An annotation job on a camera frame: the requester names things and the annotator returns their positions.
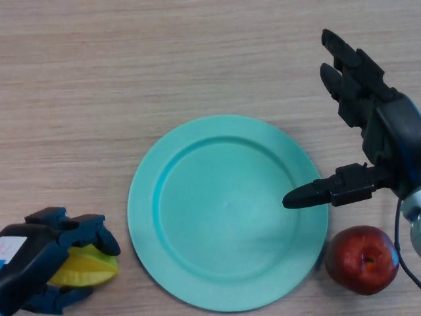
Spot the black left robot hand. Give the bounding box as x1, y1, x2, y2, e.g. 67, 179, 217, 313
0, 206, 122, 316

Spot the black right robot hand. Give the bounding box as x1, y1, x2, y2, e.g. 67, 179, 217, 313
282, 28, 421, 210

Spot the yellow starfruit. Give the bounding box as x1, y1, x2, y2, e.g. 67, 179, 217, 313
49, 245, 119, 287

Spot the green round plate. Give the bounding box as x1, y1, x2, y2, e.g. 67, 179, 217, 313
127, 114, 330, 313

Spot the red apple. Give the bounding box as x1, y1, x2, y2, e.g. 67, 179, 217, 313
325, 225, 401, 296

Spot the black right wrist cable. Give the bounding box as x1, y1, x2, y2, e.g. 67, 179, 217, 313
394, 197, 421, 286

